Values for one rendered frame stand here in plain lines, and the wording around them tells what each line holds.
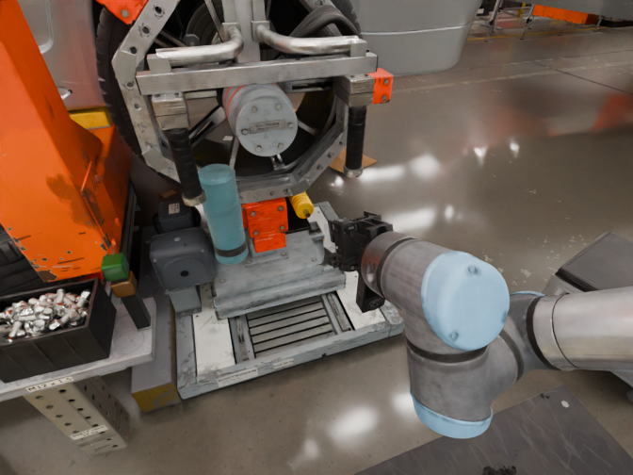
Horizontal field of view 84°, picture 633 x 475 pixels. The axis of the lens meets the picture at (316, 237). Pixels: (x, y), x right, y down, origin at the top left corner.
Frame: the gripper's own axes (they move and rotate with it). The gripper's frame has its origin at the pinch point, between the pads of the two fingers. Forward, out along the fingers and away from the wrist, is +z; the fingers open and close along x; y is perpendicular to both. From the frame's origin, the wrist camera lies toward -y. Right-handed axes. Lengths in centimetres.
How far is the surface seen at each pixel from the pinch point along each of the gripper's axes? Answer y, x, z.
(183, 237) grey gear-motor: -4, 28, 59
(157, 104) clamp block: 29.2, 24.3, 3.5
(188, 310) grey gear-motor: -34, 33, 71
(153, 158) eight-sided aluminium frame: 21.4, 28.8, 31.7
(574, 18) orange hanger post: 90, -378, 213
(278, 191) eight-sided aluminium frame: 7.1, -0.4, 36.1
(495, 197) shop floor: -31, -142, 93
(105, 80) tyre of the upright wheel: 39, 34, 33
